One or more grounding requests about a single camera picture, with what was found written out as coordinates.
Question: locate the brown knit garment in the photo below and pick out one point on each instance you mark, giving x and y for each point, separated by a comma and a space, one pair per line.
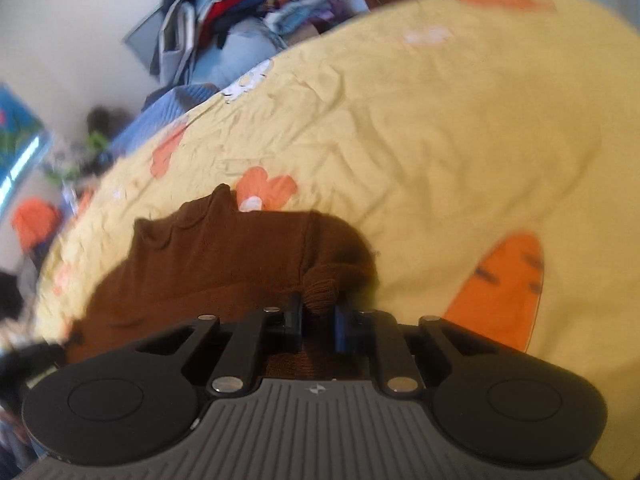
215, 270

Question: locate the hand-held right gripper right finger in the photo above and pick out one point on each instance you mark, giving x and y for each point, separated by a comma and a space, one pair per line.
342, 331

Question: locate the yellow carrot print bedsheet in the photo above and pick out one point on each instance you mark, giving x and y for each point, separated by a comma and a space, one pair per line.
430, 135

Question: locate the grey flat panel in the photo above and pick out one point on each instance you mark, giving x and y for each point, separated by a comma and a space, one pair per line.
141, 37

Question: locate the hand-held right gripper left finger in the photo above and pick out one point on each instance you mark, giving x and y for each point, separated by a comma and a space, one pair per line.
295, 327

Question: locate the dark bag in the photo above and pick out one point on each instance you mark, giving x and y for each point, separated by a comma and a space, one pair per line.
104, 119

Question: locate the orange cloth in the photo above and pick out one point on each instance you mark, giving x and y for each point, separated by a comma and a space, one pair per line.
36, 221

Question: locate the pile of mixed clothes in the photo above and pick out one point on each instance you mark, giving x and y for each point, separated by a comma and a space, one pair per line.
240, 5

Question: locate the black cloth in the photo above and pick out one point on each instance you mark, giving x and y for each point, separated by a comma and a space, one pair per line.
14, 294

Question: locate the blue striped cloth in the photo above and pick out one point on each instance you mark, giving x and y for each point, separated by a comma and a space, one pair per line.
160, 115

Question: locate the lotus pond wall poster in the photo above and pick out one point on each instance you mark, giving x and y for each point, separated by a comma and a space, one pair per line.
17, 135

